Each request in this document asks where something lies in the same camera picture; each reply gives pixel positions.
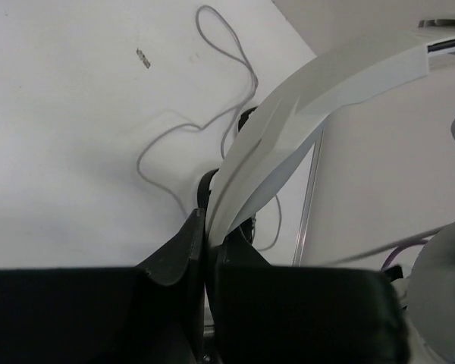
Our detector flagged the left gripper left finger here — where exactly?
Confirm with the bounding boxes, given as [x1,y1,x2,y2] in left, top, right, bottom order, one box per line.
[0,209,205,363]

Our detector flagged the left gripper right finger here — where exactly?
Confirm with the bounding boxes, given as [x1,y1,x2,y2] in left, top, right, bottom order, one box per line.
[208,235,411,363]

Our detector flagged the grey headphone cable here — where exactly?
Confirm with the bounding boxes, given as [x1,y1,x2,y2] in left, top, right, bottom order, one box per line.
[136,4,282,252]

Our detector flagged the white grey headphones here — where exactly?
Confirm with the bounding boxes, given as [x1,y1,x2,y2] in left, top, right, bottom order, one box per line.
[206,12,455,362]

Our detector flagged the aluminium front rail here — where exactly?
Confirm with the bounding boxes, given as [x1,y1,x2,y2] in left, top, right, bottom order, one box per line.
[292,133,323,267]

